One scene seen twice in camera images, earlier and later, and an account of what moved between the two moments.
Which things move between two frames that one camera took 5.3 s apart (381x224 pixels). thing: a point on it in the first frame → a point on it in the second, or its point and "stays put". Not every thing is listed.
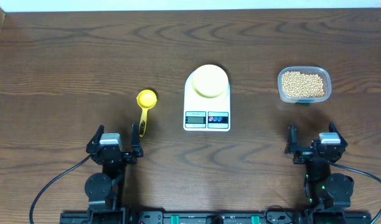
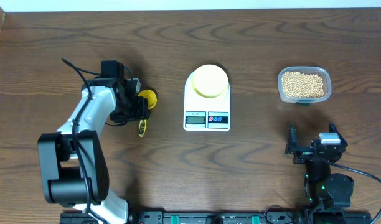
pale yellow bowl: x=210 y=81 stays put
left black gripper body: x=129 y=159 → x=132 y=110
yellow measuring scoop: x=146 y=99 stays put
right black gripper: x=292 y=145 stays put
